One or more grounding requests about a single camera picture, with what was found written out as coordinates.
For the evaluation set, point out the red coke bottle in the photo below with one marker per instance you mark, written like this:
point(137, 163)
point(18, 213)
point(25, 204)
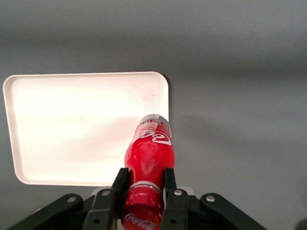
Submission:
point(149, 155)

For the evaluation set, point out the cream plastic tray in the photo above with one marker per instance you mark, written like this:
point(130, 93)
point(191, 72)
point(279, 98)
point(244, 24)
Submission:
point(72, 129)

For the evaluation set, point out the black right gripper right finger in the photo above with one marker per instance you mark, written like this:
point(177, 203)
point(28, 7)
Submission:
point(178, 208)

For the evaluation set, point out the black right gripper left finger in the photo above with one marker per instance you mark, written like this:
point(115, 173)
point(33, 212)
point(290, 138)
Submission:
point(103, 208)

